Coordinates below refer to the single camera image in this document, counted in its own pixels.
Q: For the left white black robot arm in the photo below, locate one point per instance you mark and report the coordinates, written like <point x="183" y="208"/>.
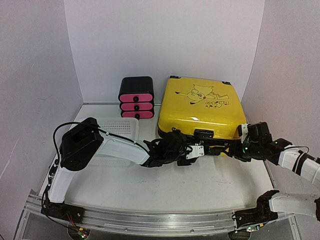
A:
<point x="80" y="144"/>

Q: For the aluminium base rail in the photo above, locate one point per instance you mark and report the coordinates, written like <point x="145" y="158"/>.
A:
<point x="145" y="223"/>

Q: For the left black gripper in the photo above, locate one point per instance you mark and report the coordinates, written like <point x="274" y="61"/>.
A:
<point x="186" y="163"/>

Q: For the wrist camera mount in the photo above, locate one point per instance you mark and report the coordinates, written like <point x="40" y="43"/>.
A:
<point x="174" y="146"/>
<point x="257" y="133"/>

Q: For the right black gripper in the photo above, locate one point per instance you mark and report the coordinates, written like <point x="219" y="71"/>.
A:
<point x="234" y="151"/>

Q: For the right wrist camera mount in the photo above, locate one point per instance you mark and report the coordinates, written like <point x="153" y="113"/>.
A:
<point x="257" y="133"/>

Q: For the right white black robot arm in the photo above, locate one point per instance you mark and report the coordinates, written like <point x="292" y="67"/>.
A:
<point x="297" y="174"/>

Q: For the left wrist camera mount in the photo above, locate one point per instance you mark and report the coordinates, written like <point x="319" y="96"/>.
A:
<point x="174" y="146"/>

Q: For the yellow Pikachu hard-shell suitcase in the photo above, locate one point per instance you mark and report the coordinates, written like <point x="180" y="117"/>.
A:
<point x="206" y="111"/>

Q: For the black pink drawer organizer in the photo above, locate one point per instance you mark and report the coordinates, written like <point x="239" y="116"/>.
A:
<point x="136" y="96"/>

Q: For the white perforated plastic basket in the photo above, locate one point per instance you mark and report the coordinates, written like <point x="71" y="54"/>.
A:
<point x="128" y="128"/>

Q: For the small green circuit board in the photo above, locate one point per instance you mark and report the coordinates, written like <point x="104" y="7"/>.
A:
<point x="79" y="234"/>

